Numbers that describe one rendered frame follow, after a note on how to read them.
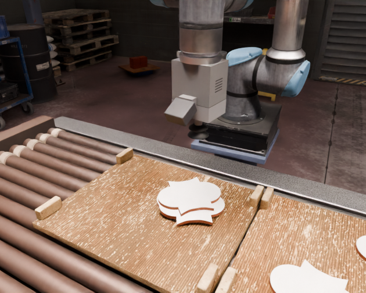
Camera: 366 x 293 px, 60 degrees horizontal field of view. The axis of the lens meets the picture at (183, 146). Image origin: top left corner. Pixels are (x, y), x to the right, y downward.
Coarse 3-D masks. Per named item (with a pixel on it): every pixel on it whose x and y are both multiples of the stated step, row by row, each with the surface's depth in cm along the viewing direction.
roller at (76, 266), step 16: (0, 224) 70; (16, 224) 70; (16, 240) 67; (32, 240) 66; (48, 240) 66; (48, 256) 63; (64, 256) 62; (80, 256) 62; (64, 272) 61; (80, 272) 59; (96, 272) 58; (112, 272) 59; (96, 288) 57; (112, 288) 56; (128, 288) 55; (144, 288) 56
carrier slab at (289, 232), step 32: (256, 224) 67; (288, 224) 67; (320, 224) 67; (352, 224) 67; (256, 256) 60; (288, 256) 60; (320, 256) 60; (352, 256) 60; (256, 288) 53; (352, 288) 53
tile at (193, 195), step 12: (192, 180) 78; (168, 192) 73; (180, 192) 73; (192, 192) 73; (204, 192) 73; (216, 192) 73; (168, 204) 69; (180, 204) 69; (192, 204) 69; (204, 204) 69
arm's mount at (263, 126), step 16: (272, 112) 115; (208, 128) 111; (224, 128) 108; (240, 128) 106; (256, 128) 105; (272, 128) 111; (208, 144) 114; (224, 144) 111; (240, 144) 108; (256, 144) 106
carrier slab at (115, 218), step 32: (128, 160) 91; (96, 192) 77; (128, 192) 77; (224, 192) 77; (64, 224) 67; (96, 224) 67; (128, 224) 67; (160, 224) 67; (192, 224) 67; (224, 224) 67; (96, 256) 60; (128, 256) 60; (160, 256) 60; (192, 256) 60; (224, 256) 60; (160, 288) 54; (192, 288) 53
